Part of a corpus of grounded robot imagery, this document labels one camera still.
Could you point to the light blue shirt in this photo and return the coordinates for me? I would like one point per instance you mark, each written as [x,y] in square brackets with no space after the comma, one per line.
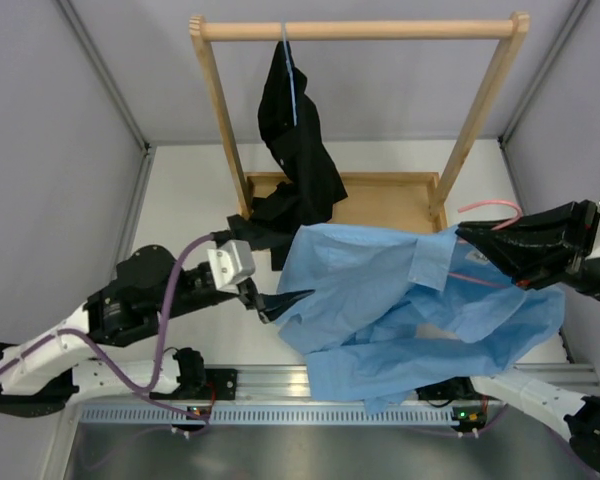
[388,311]

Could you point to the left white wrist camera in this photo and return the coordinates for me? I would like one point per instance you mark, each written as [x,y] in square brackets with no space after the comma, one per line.
[231,264]

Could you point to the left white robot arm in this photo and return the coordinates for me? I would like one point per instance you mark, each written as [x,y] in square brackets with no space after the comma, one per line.
[115,343]

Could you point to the black shirt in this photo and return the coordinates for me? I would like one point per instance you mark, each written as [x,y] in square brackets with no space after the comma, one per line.
[313,184]

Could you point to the wooden clothes rack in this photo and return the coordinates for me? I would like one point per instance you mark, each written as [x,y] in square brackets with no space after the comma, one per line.
[412,201]

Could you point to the pink wire hanger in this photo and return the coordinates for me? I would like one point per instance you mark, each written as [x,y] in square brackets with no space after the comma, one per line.
[518,213]

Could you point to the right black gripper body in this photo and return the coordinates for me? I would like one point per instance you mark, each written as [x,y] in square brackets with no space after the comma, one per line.
[599,277]

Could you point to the blue wire hanger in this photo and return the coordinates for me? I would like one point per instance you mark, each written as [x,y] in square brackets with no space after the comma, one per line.
[290,72]

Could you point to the slotted cable duct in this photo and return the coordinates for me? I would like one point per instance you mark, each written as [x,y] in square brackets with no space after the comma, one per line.
[415,414]

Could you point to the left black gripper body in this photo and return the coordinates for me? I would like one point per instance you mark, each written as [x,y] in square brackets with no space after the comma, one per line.
[197,296]

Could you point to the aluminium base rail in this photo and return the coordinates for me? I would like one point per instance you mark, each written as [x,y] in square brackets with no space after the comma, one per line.
[255,382]

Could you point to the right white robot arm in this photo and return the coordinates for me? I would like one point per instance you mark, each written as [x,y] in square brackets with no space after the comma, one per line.
[572,416]

